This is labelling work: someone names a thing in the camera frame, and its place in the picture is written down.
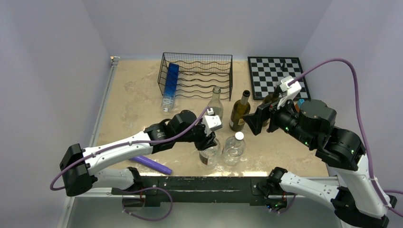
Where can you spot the dark green wine bottle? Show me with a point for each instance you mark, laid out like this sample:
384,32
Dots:
274,96

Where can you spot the blue square glass bottle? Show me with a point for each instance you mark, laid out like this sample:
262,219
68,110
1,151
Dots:
170,87

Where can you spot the clear empty glass bottle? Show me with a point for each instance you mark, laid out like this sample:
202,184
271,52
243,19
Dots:
215,103

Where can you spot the clear bottle white cap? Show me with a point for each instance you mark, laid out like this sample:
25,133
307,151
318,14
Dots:
209,157
234,149

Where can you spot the olive green wine bottle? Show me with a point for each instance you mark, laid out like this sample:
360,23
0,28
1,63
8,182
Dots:
240,108

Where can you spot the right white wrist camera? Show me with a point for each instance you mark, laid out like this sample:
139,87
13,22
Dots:
289,90

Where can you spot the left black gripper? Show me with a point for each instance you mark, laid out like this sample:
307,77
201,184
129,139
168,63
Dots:
206,142

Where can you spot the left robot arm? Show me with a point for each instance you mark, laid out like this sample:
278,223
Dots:
83,169

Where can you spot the aluminium frame rail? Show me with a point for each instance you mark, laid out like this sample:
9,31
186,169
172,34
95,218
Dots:
116,113

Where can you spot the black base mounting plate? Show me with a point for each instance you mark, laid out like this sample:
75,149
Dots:
152,191

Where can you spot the purple flashlight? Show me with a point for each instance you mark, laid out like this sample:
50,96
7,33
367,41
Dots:
152,164

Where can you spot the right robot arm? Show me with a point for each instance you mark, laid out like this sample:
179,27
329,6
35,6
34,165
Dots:
357,203

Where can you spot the black white chessboard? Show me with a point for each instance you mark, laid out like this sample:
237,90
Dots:
265,73

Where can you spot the black wire wine rack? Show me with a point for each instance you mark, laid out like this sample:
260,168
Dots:
195,75

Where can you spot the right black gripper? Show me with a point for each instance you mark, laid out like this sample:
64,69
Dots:
254,119

